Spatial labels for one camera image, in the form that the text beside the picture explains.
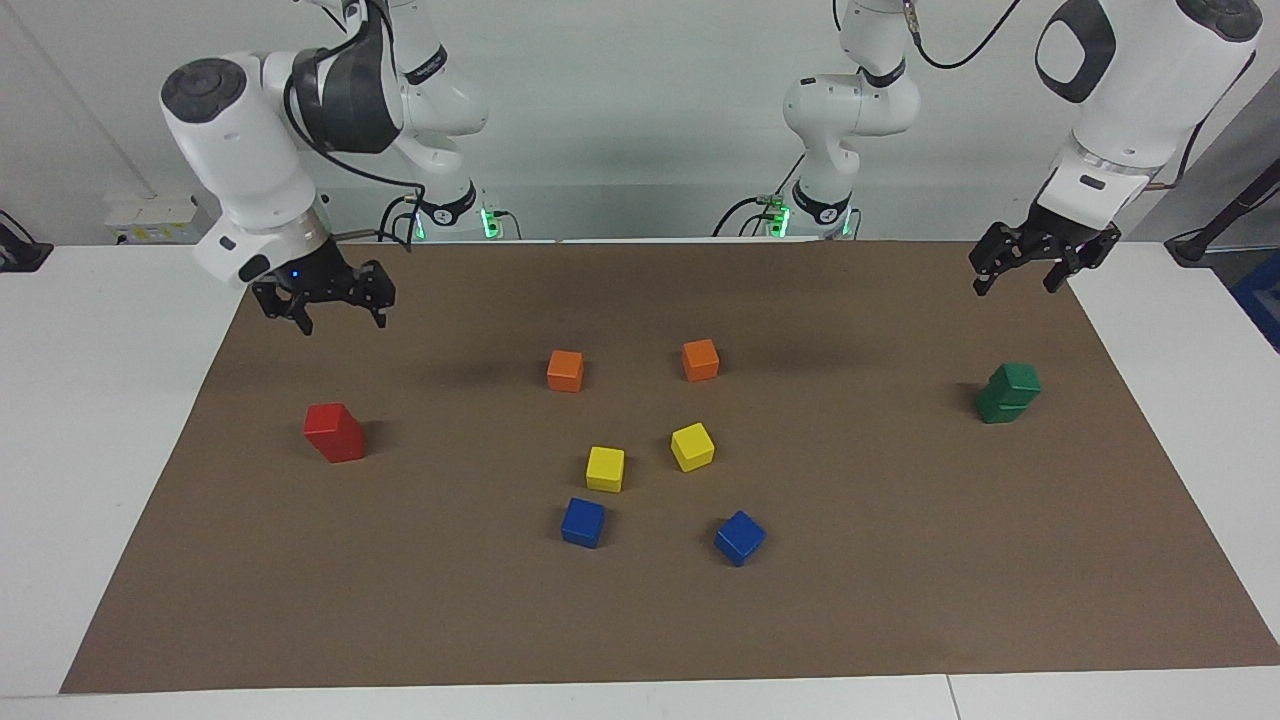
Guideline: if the black stand with pole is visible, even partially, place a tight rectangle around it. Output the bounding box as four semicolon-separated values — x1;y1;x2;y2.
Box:
1165;160;1280;266

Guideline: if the white power strip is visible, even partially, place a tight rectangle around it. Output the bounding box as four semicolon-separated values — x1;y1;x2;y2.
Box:
105;195;206;246

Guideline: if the blue box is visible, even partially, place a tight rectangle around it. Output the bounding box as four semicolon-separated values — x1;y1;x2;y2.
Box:
1230;250;1280;353

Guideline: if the yellow wooden cube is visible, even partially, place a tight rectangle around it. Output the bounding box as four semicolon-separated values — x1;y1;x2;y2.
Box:
585;446;626;494
669;422;717;473

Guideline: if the blue wooden cube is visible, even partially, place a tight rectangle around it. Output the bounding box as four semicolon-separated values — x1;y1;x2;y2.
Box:
560;497;607;550
713;510;768;568

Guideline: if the brown table mat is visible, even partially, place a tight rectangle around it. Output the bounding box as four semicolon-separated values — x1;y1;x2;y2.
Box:
60;240;1280;694

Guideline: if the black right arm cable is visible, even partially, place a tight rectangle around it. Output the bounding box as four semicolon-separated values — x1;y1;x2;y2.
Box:
283;0;426;251

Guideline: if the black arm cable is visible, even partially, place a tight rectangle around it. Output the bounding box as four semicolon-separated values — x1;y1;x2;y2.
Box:
900;0;1031;73
283;0;426;251

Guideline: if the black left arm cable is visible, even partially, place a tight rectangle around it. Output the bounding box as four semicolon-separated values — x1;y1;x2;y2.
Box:
900;0;1031;73

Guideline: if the black base cable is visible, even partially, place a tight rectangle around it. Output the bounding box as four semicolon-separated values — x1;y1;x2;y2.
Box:
712;150;806;239

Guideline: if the black clamp mount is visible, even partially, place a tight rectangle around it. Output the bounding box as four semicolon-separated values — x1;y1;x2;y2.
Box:
0;210;53;273

